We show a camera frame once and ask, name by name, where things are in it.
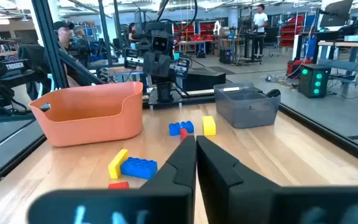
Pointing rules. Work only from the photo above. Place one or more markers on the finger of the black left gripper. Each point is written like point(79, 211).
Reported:
point(150, 63)
point(164, 63)

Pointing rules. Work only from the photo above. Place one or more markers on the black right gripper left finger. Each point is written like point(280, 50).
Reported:
point(179, 174)

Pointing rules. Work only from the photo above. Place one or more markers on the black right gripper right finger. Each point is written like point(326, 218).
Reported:
point(222, 186)

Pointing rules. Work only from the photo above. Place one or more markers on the small red toy block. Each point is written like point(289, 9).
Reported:
point(183, 134)

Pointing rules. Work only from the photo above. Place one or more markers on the blue toy building block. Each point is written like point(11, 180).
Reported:
point(138, 169)
point(174, 129)
point(187, 127)

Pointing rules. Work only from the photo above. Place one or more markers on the long red toy block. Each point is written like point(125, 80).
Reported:
point(118, 185)

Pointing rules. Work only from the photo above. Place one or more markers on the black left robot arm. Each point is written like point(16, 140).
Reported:
point(165, 91)

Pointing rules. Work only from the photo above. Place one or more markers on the person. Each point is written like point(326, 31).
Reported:
point(260, 21)
point(64, 37)
point(132, 32)

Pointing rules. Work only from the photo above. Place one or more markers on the black flat case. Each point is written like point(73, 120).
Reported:
point(204, 81)

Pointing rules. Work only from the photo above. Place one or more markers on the long yellow toy block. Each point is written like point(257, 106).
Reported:
point(117, 165)

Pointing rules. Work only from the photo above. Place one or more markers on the grey plastic bin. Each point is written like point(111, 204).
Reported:
point(244, 115)

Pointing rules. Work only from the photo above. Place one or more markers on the orange plastic bin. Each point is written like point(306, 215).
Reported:
point(89, 130)

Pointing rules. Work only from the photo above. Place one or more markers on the black standing desk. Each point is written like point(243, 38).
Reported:
point(253, 36)

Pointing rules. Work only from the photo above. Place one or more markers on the red parts bin rack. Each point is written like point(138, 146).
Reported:
point(291, 31)

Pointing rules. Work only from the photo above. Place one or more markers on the black computer tower green lights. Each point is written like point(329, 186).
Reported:
point(314, 81)

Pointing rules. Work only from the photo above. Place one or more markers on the black computer monitor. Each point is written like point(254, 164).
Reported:
point(336, 14)

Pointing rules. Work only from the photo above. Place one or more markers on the wooden top desk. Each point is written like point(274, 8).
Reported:
point(346, 44)

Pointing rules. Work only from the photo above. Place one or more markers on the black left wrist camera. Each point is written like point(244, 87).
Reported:
point(159, 43)

